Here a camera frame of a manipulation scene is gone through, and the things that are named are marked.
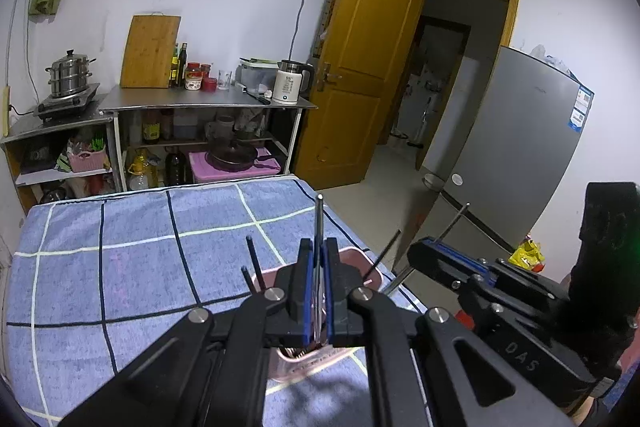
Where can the brown bottle yellow label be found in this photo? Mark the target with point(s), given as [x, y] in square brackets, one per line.
[151, 129]

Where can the dark oil bottle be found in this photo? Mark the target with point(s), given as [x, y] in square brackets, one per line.
[175, 166]

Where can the wall poster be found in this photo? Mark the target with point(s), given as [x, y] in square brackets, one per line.
[331, 7]

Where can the pink storage box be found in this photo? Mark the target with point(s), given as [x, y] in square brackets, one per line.
[200, 173]

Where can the yellow snack bag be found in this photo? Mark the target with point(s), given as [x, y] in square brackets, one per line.
[527, 255]

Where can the grey mug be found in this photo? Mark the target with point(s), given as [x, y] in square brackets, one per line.
[225, 125]

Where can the white plastic bag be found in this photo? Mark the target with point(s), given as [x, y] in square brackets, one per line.
[550, 59]

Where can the blue checked cloth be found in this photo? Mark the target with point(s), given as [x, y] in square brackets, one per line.
[125, 267]

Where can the black frying pan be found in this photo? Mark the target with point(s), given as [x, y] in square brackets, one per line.
[230, 154]

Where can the clear drinking glass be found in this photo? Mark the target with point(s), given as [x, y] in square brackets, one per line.
[224, 80]

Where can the black induction cooker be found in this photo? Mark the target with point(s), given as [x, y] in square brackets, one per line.
[65, 106]

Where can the yellow wooden door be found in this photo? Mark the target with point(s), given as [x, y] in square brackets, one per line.
[360, 57]

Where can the small red jar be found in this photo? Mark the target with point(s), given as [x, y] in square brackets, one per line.
[210, 84]

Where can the clear plastic container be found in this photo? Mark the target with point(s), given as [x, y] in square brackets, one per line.
[185, 125]

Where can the pink utensil holder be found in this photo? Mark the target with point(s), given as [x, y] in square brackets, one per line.
[320, 362]

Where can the metal chopstick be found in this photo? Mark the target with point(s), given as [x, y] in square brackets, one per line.
[452, 223]
[319, 227]

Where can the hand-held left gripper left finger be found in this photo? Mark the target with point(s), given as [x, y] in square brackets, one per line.
[300, 302]

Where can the yellow power strip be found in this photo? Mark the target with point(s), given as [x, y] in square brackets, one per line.
[6, 112]

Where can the low steel shelf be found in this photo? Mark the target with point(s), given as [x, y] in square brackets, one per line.
[50, 127]

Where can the small red-lid jar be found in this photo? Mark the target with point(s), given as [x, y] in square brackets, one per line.
[205, 70]

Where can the pink plastic basket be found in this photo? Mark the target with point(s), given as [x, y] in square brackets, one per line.
[87, 159]

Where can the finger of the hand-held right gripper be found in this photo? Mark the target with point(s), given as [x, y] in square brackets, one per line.
[440, 262]

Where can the tall steel table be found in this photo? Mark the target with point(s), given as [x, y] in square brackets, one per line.
[200, 99]

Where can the yellow oil bottle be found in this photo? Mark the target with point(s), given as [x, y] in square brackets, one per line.
[140, 174]

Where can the white plastic box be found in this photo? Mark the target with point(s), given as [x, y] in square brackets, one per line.
[255, 77]

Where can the steel steamer pot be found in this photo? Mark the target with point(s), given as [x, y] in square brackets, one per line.
[70, 77]

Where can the wooden cutting board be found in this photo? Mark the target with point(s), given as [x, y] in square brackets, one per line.
[150, 52]

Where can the yellow door frame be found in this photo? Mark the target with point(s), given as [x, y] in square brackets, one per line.
[512, 17]

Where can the grey refrigerator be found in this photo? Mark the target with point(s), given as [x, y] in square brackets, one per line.
[500, 147]

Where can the black chopstick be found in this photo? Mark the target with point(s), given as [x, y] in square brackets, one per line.
[382, 255]
[252, 262]
[246, 279]

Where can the dark sauce bottle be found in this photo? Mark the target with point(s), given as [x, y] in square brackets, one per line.
[183, 64]

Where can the yellow-green glass bottle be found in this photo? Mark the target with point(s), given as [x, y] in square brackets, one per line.
[173, 72]

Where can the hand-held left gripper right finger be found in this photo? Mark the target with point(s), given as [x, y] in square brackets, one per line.
[332, 307]

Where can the white electric kettle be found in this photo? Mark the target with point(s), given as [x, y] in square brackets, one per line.
[287, 87]

